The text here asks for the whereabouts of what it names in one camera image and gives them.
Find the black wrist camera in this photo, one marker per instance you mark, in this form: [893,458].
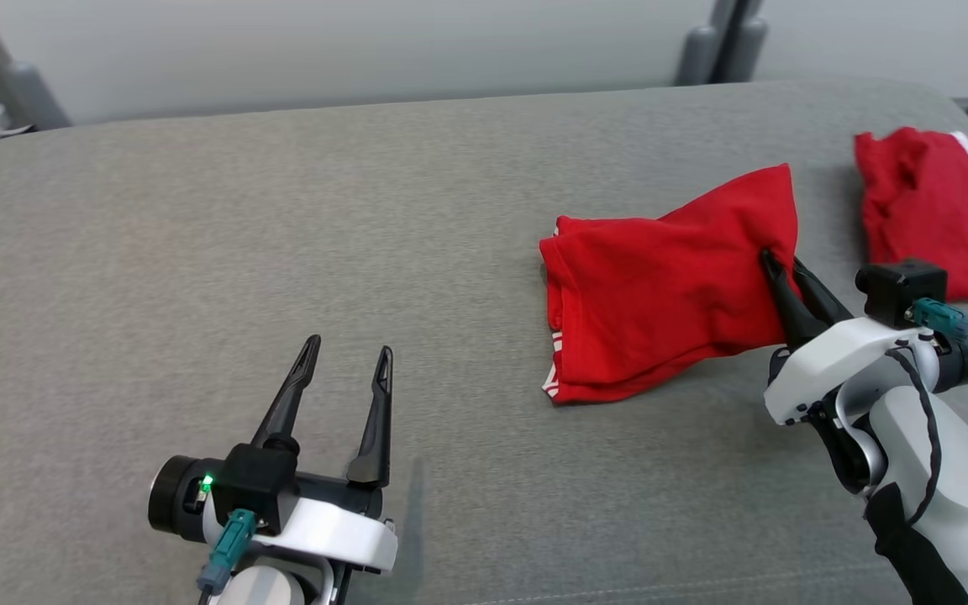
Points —
[253,483]
[900,290]

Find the grey partition post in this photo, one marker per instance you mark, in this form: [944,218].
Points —
[697,55]
[34,97]
[749,46]

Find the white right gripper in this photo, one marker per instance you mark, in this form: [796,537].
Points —
[837,361]

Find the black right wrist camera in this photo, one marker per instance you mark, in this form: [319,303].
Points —
[900,290]

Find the red shorts white stripes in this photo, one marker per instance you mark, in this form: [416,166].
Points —
[929,218]

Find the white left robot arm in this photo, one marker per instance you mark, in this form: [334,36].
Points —
[274,584]

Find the red Bulls 23 jersey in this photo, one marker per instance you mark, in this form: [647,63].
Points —
[660,294]

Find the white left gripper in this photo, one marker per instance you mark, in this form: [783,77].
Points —
[333,529]

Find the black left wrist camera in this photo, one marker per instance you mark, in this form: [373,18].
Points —
[253,483]

